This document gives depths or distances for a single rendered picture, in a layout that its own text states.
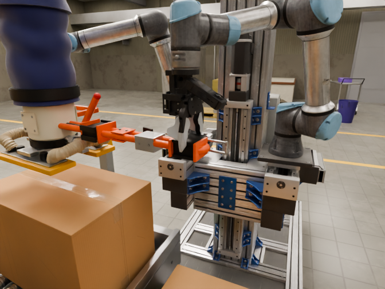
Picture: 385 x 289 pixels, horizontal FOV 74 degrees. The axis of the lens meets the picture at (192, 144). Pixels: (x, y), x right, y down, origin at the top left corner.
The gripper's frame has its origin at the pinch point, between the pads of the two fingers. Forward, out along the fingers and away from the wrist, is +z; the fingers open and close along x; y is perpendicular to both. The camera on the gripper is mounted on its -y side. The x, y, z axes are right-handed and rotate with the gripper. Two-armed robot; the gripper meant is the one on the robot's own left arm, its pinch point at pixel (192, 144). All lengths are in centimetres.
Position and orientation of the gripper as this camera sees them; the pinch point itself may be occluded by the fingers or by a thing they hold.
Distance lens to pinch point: 71.4
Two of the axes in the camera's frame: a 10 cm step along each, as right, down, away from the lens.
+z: 0.0, 9.5, 3.1
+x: -4.9, 2.7, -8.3
